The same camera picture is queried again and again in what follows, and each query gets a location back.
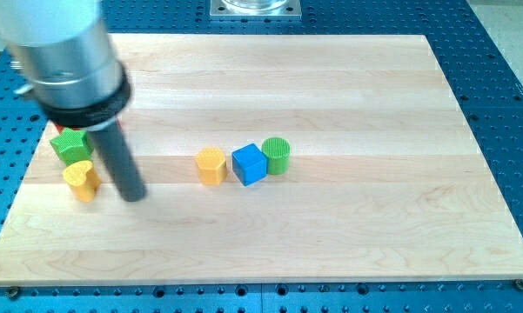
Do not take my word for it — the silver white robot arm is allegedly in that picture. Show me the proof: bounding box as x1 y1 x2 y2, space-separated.
0 0 131 130

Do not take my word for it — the light wooden board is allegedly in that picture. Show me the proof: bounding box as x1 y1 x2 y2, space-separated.
0 34 523 287

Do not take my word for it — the blue cube block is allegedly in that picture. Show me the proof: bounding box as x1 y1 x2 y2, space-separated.
231 143 267 186

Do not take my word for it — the green cylinder block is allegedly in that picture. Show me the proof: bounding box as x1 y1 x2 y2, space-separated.
262 137 291 175

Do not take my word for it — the yellow pentagon block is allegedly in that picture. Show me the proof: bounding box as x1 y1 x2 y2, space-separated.
195 147 227 185

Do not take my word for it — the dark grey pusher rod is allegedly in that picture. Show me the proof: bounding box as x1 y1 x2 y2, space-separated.
86 122 146 202

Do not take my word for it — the yellow heart block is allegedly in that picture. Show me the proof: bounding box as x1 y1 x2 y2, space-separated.
63 160 101 203

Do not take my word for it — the green star block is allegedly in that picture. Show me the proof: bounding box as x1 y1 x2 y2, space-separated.
50 128 93 166

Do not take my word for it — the red block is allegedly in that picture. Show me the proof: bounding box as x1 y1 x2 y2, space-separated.
54 123 64 134

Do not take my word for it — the brass corner screw left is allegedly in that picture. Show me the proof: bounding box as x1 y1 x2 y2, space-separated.
5 286 20 299

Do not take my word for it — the brass corner screw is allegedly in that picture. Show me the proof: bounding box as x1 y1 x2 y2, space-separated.
5 286 20 299
513 279 523 291

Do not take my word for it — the brass corner screw right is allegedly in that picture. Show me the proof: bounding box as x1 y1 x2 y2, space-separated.
513 279 523 291

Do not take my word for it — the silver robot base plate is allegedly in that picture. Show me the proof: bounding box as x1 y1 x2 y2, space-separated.
210 0 302 20

